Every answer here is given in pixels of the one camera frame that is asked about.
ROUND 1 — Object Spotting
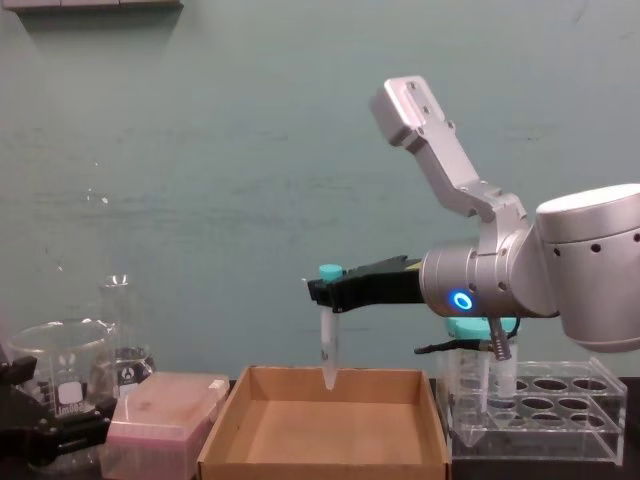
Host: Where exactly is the pink pipette tip box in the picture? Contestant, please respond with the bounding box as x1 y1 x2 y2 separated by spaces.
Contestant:
101 371 232 480

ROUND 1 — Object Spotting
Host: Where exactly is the clear glass conical flask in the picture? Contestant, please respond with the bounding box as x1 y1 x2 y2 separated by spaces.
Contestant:
91 273 157 402

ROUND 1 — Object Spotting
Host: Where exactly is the grey wall shelf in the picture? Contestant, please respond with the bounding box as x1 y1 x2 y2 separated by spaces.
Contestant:
13 0 185 15

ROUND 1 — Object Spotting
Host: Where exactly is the clear acrylic tube rack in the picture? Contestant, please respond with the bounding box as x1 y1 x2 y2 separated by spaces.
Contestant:
436 349 629 464

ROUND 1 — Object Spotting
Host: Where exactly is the shallow brown cardboard tray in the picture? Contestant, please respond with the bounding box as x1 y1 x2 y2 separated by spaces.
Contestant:
196 365 454 480

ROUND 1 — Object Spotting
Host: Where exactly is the thin dark gripper cable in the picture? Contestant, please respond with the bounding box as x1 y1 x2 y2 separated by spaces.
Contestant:
413 316 522 362

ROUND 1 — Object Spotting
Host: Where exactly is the clear glass beaker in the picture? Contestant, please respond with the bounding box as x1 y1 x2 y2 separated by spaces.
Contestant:
6 319 120 472

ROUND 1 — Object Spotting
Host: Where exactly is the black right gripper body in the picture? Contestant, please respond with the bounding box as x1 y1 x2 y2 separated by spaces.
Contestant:
341 255 427 311

